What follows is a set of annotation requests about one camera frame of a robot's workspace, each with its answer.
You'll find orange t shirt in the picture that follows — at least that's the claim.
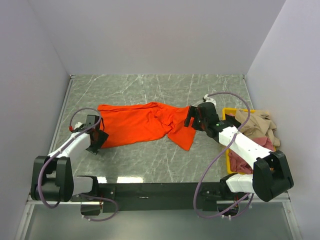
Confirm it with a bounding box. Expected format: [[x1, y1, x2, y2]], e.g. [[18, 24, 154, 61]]
[[97, 102, 196, 151]]

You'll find black t shirt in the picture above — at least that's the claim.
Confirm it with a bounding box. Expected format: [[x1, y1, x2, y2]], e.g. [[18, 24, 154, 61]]
[[224, 113, 241, 128]]

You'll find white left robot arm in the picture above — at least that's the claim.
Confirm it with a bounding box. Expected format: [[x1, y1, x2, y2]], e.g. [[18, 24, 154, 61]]
[[30, 114, 109, 203]]

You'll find pink t shirt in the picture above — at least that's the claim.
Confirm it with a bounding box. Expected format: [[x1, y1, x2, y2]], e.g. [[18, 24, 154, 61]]
[[227, 136, 276, 174]]

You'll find black base crossbar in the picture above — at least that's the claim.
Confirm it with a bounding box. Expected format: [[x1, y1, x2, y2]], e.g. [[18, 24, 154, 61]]
[[84, 180, 248, 213]]

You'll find yellow plastic bin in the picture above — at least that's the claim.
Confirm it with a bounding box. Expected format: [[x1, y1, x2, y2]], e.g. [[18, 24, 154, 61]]
[[222, 107, 280, 174]]

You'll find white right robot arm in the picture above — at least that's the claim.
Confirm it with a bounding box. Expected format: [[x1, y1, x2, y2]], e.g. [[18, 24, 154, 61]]
[[184, 102, 294, 202]]

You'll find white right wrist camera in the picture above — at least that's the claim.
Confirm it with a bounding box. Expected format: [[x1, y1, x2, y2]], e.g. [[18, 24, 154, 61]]
[[202, 94, 217, 106]]

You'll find beige t shirt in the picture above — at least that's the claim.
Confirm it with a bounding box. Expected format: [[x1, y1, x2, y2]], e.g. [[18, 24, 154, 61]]
[[240, 110, 281, 148]]

